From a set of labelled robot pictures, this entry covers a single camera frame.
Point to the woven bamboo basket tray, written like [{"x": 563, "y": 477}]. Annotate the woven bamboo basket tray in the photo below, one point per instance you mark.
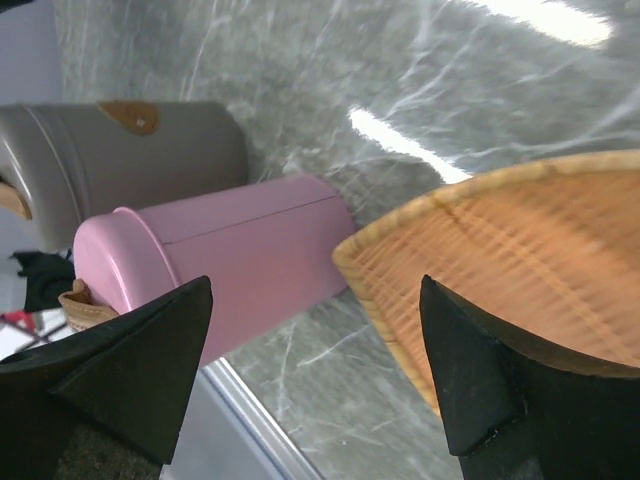
[{"x": 551, "y": 246}]

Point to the pink cylindrical container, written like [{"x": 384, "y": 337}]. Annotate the pink cylindrical container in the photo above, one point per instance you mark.
[{"x": 266, "y": 249}]

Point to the grey lid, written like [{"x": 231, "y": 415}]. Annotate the grey lid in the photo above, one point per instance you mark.
[{"x": 31, "y": 164}]

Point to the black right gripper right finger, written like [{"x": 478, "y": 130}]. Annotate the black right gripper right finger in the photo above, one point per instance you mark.
[{"x": 517, "y": 406}]

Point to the pink lid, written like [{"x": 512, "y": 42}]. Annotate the pink lid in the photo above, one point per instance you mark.
[{"x": 110, "y": 280}]

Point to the grey cylindrical container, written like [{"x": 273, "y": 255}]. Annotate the grey cylindrical container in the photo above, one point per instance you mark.
[{"x": 130, "y": 154}]

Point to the aluminium mounting rail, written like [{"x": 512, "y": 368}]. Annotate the aluminium mounting rail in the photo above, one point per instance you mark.
[{"x": 228, "y": 434}]

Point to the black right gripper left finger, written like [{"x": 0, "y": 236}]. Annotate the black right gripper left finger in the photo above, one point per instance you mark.
[{"x": 108, "y": 402}]

